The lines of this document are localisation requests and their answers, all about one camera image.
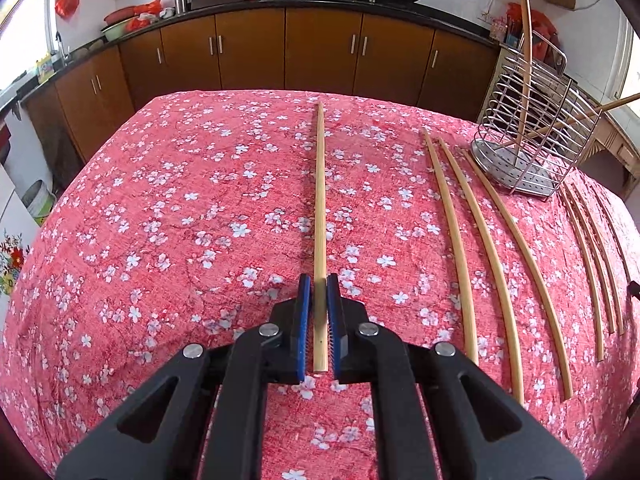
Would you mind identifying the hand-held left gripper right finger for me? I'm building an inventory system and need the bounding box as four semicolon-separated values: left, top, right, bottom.
326;274;586;480

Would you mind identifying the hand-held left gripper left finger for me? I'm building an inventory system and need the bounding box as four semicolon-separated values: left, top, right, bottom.
55;274;313;480

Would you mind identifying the wooden chopstick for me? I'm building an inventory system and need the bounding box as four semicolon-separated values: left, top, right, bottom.
559;185;606;362
438;138;525;406
312;101;332;374
510;0;535;148
566;183;617;335
574;181;626;336
501;92;640;151
461;148;574;401
421;127;480;366

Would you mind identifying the metal wire utensil rack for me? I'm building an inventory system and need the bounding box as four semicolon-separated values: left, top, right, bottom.
470;30;603;202

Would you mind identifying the red floral tablecloth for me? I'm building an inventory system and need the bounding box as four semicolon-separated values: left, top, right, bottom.
0;89;640;480

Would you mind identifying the brown kitchen base cabinet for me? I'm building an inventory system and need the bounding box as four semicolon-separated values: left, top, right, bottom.
22;5;501;161

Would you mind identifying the white bucket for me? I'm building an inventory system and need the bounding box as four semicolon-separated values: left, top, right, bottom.
21;179;55;226

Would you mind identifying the white floral refrigerator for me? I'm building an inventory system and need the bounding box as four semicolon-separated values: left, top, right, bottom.
0;165;33;311

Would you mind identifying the black kitchen countertop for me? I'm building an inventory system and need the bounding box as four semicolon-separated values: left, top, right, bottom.
0;0;501;111

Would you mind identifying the cream wooden side table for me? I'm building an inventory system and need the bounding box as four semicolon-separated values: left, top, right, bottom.
597;107;640;196

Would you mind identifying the green basin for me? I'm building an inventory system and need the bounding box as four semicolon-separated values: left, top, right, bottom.
101;22;133;43

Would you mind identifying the crumpled red plastic bag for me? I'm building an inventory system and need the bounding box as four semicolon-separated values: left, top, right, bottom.
125;0;163;32

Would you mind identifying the red basin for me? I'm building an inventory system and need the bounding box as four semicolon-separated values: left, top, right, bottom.
105;6;137;26

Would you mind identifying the red bag beside rack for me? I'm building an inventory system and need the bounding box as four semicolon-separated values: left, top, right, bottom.
505;2;558;61

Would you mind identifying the window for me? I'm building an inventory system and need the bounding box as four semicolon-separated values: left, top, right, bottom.
0;0;57;92
619;15;640;103

